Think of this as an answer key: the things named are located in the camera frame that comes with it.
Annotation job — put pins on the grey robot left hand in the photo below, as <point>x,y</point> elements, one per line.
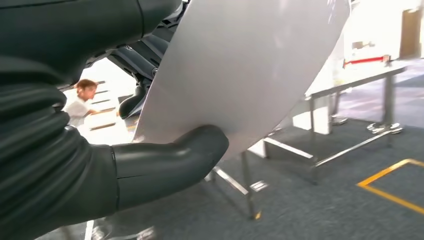
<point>66,26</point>

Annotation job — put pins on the steel workbench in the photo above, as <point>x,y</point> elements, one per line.
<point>247,184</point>

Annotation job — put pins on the person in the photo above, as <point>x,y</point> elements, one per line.
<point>78,109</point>

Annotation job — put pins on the white panel desk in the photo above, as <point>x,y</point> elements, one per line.
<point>318,119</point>

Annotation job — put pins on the red barrier belt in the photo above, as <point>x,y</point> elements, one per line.
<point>364,60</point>

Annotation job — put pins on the steel table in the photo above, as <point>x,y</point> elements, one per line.
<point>389,99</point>

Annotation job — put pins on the brown door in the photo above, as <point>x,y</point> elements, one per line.
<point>410,33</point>

